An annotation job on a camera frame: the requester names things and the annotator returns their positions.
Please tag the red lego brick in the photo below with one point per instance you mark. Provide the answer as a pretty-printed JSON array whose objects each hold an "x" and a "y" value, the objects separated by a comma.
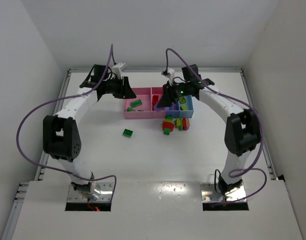
[{"x": 155, "y": 99}]

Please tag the lime lego brick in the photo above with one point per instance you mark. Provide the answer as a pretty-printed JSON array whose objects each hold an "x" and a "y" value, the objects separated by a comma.
[{"x": 183, "y": 107}]

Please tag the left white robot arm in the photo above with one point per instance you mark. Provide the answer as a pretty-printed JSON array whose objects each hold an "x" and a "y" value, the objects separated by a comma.
[{"x": 61, "y": 138}]

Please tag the small lime square brick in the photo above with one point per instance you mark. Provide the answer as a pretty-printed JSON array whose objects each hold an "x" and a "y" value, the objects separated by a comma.
[{"x": 182, "y": 100}]

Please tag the green square lego brick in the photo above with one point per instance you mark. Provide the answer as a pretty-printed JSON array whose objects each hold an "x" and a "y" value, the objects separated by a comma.
[{"x": 127, "y": 133}]

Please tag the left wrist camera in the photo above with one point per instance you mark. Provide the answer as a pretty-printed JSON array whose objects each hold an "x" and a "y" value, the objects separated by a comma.
[{"x": 118, "y": 68}]

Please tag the red lime purple lego cluster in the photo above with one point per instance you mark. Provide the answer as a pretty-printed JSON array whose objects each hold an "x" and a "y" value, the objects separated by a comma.
[{"x": 182, "y": 124}]

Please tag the thin green lego brick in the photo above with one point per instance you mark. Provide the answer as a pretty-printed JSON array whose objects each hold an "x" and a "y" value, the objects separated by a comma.
[{"x": 136, "y": 103}]

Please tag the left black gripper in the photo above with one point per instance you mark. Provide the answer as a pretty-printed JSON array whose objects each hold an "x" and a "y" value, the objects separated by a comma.
[{"x": 123, "y": 87}]

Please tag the small pink bin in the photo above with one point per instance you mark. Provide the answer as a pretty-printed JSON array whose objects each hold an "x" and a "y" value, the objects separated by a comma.
[{"x": 156, "y": 93}]

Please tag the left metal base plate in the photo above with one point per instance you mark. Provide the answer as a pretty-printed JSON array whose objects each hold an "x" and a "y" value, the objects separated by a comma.
[{"x": 98, "y": 200}]

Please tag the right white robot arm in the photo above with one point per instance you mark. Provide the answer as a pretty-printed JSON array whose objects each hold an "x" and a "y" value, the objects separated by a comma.
[{"x": 242, "y": 133}]

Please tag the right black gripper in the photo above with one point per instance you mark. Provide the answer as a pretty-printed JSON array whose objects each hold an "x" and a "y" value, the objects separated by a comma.
[{"x": 171, "y": 92}]

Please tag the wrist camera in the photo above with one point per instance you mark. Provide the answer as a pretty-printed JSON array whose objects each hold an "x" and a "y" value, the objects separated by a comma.
[
  {"x": 170, "y": 74},
  {"x": 118, "y": 68}
]

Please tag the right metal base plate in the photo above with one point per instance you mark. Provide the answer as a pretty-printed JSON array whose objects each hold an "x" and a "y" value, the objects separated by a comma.
[{"x": 233, "y": 200}]

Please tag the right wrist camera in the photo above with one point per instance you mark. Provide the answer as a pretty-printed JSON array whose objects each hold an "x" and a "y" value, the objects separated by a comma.
[{"x": 170, "y": 74}]

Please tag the green and lime lego stack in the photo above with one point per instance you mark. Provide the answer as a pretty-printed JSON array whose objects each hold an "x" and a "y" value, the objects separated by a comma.
[{"x": 129, "y": 109}]

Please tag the purple-blue bin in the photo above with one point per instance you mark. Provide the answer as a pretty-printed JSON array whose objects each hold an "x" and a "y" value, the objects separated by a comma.
[{"x": 174, "y": 114}]

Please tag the red oval lime lego cluster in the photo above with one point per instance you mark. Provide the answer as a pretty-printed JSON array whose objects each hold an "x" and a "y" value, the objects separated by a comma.
[{"x": 168, "y": 125}]

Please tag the large pink bin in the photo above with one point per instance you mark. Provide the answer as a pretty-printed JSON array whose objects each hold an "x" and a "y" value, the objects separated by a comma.
[{"x": 139, "y": 107}]

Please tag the light blue bin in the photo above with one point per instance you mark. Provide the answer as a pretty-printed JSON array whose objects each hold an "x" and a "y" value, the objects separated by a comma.
[{"x": 189, "y": 104}]

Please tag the purple arch lego brick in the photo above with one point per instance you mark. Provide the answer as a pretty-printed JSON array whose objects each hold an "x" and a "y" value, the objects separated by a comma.
[{"x": 158, "y": 109}]

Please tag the metal base plate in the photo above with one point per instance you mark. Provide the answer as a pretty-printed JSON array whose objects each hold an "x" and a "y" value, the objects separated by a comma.
[
  {"x": 233, "y": 200},
  {"x": 98, "y": 200}
]

